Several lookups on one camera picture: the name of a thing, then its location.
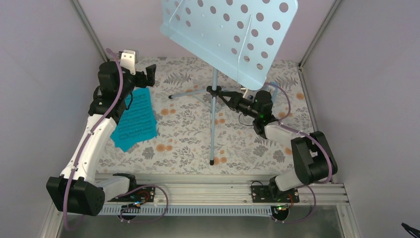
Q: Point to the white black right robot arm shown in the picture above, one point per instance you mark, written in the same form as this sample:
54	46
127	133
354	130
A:
313	161

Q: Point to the light blue music stand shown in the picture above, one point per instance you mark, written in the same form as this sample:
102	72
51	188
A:
239	38

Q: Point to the blue sheet music pages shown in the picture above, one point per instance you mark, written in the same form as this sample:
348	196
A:
139	119

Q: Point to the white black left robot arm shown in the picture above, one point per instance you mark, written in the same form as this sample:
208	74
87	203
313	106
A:
74	190

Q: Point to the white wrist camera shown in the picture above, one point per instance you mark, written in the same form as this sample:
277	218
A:
128	60
247	93

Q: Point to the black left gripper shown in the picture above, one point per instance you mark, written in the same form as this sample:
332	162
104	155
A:
143	83

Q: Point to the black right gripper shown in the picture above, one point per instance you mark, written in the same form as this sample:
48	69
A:
235	100

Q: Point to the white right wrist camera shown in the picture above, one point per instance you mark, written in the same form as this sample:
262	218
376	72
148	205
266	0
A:
247	93

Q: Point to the black object at corner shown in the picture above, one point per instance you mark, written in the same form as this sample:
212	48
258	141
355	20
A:
412	231

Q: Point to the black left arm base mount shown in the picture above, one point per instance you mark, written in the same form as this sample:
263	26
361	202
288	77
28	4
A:
142	195

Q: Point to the floral patterned table mat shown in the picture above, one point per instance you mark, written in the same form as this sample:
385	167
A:
188	141

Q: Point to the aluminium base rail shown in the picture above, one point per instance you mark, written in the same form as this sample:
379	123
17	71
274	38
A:
195	206

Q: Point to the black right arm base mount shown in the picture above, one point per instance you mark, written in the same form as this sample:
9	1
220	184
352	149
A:
270	194

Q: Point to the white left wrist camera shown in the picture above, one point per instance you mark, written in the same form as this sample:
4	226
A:
128	60

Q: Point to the blue metronome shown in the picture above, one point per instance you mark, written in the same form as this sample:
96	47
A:
275	90

